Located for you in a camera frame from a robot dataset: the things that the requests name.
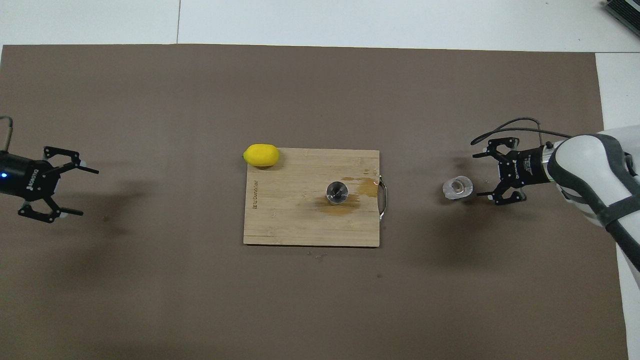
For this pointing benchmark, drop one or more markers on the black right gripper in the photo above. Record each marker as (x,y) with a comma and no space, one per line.
(522,167)

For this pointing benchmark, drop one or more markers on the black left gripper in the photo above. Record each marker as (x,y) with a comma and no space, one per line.
(27,177)

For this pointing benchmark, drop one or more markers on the metal jigger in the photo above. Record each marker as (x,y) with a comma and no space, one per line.
(336,192)

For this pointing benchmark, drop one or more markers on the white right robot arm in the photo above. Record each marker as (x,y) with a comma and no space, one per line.
(585,165)

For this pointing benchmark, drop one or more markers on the grey ribbed device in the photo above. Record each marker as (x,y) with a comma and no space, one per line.
(627,12)

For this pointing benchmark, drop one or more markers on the yellow lemon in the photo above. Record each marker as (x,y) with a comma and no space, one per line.
(261,155)

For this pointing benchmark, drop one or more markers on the wooden cutting board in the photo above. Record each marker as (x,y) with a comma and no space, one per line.
(290,220)

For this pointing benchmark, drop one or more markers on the brown table mat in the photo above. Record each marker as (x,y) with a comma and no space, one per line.
(320,300)

